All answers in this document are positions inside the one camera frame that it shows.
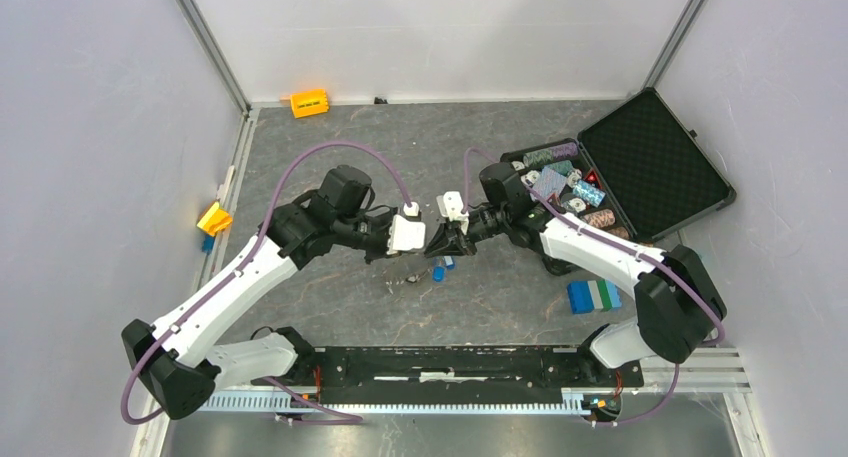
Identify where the small blue block at left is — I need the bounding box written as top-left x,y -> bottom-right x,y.
201,235 -> 215,254

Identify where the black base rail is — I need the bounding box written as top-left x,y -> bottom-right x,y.
285,345 -> 644,405

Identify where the purple cable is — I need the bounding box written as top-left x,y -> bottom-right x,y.
461,147 -> 728,429
119,140 -> 415,426

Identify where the yellow orange block at left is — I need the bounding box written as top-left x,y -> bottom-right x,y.
196,201 -> 233,237

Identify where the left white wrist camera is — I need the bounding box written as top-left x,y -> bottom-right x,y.
387,202 -> 427,255

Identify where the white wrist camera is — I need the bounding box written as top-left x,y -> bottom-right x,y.
387,202 -> 427,255
436,191 -> 470,234

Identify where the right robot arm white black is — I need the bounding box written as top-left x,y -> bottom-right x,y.
424,162 -> 727,385

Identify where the orange box at back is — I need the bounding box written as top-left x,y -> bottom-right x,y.
289,89 -> 330,119

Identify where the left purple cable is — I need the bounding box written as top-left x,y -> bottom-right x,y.
119,140 -> 415,426

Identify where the black poker chip case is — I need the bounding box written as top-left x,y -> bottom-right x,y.
500,88 -> 736,244

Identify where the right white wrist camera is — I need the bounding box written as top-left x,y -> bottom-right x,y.
436,191 -> 470,234

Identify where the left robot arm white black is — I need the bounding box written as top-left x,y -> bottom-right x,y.
121,165 -> 426,420

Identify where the small teal cube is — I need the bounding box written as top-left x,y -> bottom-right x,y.
680,249 -> 703,274

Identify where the blue green white block stack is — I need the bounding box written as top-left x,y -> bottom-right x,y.
566,280 -> 623,315

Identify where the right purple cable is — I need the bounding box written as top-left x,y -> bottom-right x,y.
461,147 -> 728,429

